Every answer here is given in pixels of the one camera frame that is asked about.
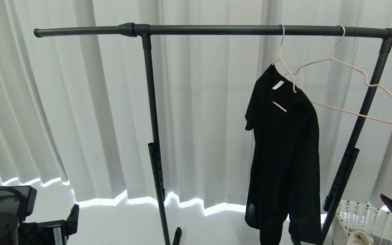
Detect cream printed garment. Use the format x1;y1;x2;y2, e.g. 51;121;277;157
347;230;375;245

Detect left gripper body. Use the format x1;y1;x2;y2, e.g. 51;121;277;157
18;219;70;245

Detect black clothes rack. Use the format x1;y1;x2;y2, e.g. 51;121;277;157
34;23;392;245

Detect pink clothes hanger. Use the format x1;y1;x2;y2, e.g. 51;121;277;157
283;26;392;124
272;24;298;113

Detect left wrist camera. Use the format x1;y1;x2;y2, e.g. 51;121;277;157
0;185;37;218

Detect white laundry basket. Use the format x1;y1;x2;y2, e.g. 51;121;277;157
331;200;392;245

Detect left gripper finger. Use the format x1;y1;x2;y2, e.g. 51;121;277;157
66;204;80;236

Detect white curtain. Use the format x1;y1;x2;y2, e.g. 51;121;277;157
0;0;392;218

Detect black short-sleeved shirt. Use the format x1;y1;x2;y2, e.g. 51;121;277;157
244;64;322;245

